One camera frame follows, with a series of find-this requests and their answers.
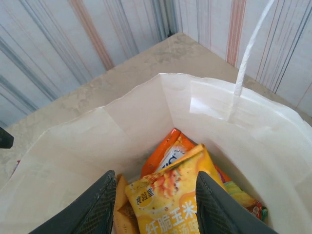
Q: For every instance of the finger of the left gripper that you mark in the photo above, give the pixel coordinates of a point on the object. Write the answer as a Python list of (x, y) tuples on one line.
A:
[(5, 140)]

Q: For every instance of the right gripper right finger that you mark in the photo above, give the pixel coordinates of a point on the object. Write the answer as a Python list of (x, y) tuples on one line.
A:
[(219, 212)]

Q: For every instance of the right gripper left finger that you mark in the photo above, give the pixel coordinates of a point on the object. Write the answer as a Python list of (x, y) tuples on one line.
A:
[(92, 209)]

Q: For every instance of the green Fox's candy bag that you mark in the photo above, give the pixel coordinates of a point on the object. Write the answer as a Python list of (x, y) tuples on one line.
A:
[(239, 195)]

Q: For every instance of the red Fox's candy bag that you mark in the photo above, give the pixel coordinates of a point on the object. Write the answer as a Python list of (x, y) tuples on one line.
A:
[(258, 210)]

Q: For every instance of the yellow corn chip bag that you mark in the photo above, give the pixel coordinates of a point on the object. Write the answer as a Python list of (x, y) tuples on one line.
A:
[(165, 195)]

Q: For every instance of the orange snack bag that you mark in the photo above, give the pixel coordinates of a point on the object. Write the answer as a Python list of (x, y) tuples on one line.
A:
[(165, 151)]

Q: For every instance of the white floral paper bag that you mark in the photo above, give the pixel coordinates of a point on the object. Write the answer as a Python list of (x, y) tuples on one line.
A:
[(219, 126)]

